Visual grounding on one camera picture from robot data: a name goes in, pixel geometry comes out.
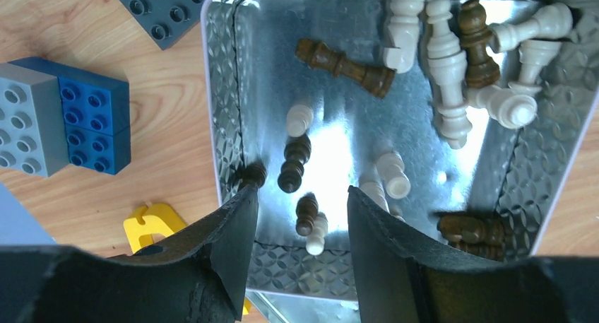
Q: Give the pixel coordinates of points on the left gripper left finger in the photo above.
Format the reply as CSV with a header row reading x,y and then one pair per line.
x,y
196,275

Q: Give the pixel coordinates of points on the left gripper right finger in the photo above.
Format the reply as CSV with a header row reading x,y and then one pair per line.
x,y
403,275

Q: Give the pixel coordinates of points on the yellow plastic piece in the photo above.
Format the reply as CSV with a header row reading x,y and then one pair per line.
x,y
149,225

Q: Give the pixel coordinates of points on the metal tin lid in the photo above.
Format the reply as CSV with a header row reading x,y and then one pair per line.
x,y
276,307

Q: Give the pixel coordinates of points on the pink metal tin box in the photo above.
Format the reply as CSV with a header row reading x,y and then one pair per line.
x,y
317,135

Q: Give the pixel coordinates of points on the dark queen in tin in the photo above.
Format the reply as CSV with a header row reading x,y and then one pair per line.
x,y
376,80

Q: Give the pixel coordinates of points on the white king in tin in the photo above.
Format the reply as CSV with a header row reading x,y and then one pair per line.
x,y
447,66

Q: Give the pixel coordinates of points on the grey blue lego brick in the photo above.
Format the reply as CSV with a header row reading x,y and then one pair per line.
x,y
54,115

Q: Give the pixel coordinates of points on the dark bishop in tin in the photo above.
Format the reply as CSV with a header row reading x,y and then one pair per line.
x,y
475,35

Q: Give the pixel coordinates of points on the dark grey lego baseplate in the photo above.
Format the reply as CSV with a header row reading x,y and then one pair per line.
x,y
165,21

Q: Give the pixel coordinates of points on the white knight in tin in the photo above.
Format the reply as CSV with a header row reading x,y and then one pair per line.
x,y
403,29

